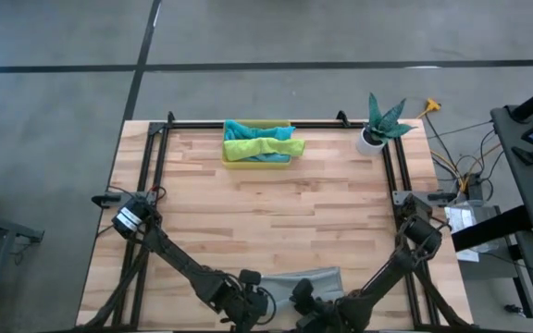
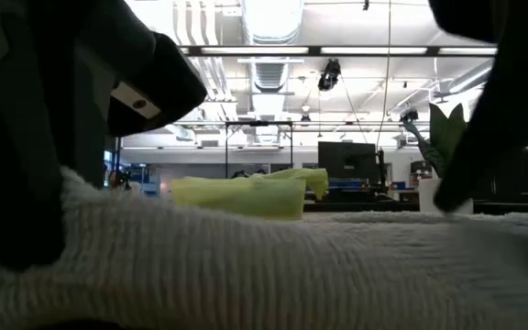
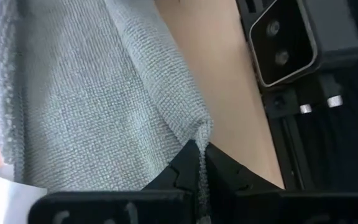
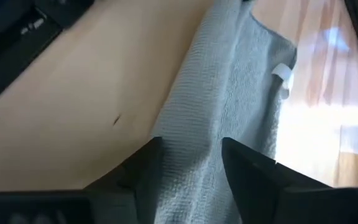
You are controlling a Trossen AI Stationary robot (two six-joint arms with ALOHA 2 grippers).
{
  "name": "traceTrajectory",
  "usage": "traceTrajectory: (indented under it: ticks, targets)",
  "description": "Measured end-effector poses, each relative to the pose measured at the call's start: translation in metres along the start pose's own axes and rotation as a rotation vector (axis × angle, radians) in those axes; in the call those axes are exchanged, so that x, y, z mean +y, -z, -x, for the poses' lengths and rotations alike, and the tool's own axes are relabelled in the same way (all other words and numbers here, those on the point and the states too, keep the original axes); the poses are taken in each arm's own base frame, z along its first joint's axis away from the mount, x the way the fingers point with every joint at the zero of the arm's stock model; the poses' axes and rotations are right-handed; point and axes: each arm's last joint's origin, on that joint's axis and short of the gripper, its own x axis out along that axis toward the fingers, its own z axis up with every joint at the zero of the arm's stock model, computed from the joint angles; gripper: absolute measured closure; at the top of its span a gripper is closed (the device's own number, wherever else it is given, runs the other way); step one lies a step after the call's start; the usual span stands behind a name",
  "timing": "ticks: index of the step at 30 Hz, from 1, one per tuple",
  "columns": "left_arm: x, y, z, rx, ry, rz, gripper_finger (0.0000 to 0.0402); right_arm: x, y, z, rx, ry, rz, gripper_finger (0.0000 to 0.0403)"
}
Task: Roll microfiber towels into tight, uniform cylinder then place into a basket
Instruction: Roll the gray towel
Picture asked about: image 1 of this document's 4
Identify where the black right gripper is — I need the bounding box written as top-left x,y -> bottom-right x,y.
289,277 -> 344,333

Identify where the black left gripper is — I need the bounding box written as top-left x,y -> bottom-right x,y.
213,268 -> 278,333

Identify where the grey microfiber towel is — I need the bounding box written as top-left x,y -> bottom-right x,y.
256,265 -> 346,326

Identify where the yellow translucent plastic basket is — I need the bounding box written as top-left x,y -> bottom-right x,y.
221,118 -> 293,170

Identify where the blue microfiber towel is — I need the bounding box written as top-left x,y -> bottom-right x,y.
246,153 -> 291,164

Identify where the lime green microfiber towel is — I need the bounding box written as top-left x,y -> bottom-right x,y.
222,136 -> 306,163

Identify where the teal microfiber towel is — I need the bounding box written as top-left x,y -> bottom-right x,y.
223,119 -> 297,142

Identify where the snake plant in white pot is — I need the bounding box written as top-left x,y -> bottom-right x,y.
354,91 -> 418,158

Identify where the black power strip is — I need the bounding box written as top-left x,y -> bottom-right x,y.
459,172 -> 495,201

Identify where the black equipment desk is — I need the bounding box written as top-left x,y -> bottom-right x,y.
451,76 -> 533,333

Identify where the yellow cable plug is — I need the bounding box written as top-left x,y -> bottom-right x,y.
415,97 -> 443,119

